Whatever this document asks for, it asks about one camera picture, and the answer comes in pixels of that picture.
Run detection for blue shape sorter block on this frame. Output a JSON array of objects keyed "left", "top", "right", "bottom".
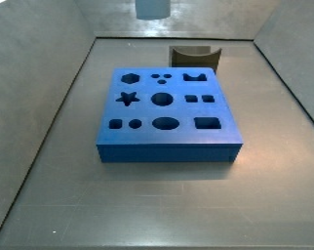
[{"left": 96, "top": 67, "right": 243, "bottom": 162}]

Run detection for dark curved holder piece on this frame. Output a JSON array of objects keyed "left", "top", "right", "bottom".
[{"left": 169, "top": 46, "right": 223, "bottom": 71}]

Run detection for pale cylinder at top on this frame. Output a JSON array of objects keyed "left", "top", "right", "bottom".
[{"left": 134, "top": 0, "right": 170, "bottom": 21}]

